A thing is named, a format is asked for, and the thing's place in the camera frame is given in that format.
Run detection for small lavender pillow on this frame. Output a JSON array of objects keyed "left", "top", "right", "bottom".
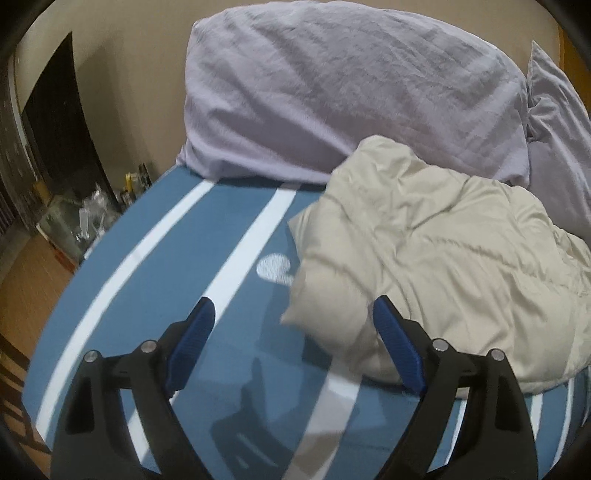
[{"left": 526, "top": 41, "right": 591, "bottom": 241}]

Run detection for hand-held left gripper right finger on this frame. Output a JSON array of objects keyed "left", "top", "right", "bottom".
[{"left": 373, "top": 295, "right": 539, "bottom": 480}]

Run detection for cluttered glass side table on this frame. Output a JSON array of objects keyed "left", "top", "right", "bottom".
[{"left": 36, "top": 182, "right": 123, "bottom": 265}]

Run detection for large lavender pillow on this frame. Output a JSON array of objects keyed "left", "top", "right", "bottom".
[{"left": 177, "top": 6, "right": 531, "bottom": 186}]

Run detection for wooden door frame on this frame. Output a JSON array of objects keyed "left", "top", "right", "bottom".
[{"left": 556, "top": 23, "right": 587, "bottom": 88}]

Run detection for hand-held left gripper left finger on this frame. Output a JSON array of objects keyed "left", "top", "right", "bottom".
[{"left": 50, "top": 296, "right": 217, "bottom": 480}]

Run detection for dark doorway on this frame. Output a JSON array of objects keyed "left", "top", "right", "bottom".
[{"left": 21, "top": 31, "right": 122, "bottom": 217}]

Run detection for beige puffer jacket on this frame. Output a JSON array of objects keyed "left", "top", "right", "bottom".
[{"left": 281, "top": 135, "right": 591, "bottom": 396}]

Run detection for blue white-striped bed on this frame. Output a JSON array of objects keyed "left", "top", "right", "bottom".
[{"left": 23, "top": 165, "right": 591, "bottom": 480}]

